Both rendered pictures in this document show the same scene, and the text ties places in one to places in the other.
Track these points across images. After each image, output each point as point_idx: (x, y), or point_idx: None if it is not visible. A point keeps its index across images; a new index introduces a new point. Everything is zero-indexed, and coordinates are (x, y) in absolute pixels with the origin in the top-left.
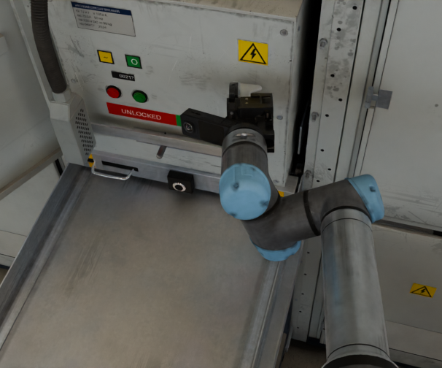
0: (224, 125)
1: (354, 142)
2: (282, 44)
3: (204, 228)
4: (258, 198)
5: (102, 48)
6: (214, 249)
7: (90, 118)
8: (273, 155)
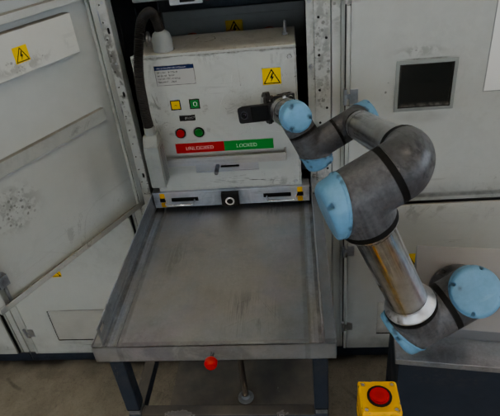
0: (267, 104)
1: None
2: (289, 65)
3: (253, 223)
4: (306, 113)
5: (173, 98)
6: (265, 231)
7: None
8: (291, 157)
